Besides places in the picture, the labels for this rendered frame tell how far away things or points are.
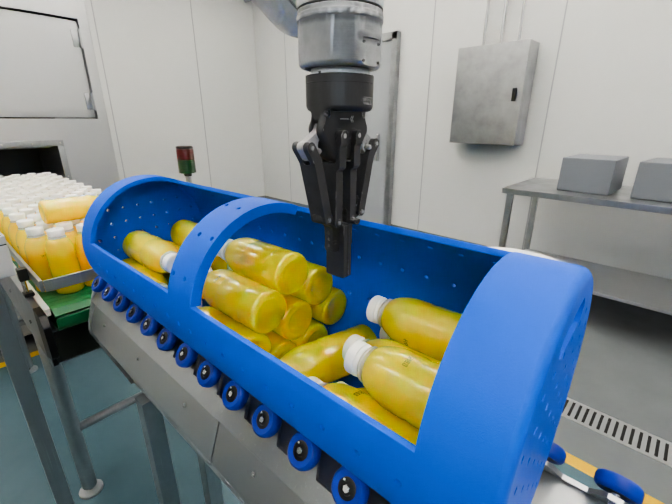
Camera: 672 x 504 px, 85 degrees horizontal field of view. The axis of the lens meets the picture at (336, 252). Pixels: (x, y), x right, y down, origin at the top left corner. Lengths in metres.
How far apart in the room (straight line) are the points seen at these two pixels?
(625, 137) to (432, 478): 3.44
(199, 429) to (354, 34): 0.62
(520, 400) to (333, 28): 0.35
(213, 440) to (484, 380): 0.49
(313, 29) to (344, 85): 0.06
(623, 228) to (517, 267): 3.37
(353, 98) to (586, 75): 3.35
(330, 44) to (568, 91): 3.38
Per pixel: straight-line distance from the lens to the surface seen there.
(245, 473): 0.64
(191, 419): 0.74
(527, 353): 0.29
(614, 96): 3.65
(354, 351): 0.42
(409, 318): 0.47
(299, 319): 0.59
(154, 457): 1.32
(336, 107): 0.41
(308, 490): 0.54
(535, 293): 0.32
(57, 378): 1.60
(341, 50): 0.40
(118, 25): 5.55
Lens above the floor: 1.35
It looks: 20 degrees down
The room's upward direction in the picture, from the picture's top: straight up
